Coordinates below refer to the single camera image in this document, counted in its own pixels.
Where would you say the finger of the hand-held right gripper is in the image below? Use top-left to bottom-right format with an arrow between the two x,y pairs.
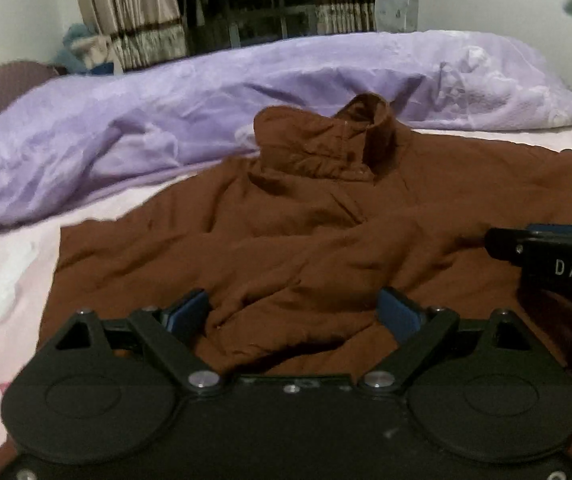
485,223 -> 572,263

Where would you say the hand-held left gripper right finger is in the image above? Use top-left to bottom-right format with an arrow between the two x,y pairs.
358,287 -> 519,396

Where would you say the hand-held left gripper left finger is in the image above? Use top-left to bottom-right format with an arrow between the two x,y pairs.
53,288 -> 223,397

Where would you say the brown collared shirt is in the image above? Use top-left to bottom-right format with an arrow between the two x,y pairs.
0,94 -> 572,480

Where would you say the pink printed blanket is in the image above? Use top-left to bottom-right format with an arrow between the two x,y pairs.
0,127 -> 572,461

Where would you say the purple duvet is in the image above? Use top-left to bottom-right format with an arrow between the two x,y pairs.
0,30 -> 572,242

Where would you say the brown quilted cushion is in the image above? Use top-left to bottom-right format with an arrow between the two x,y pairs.
0,61 -> 59,113

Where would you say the dark glass window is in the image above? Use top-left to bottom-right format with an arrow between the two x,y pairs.
171,0 -> 317,55

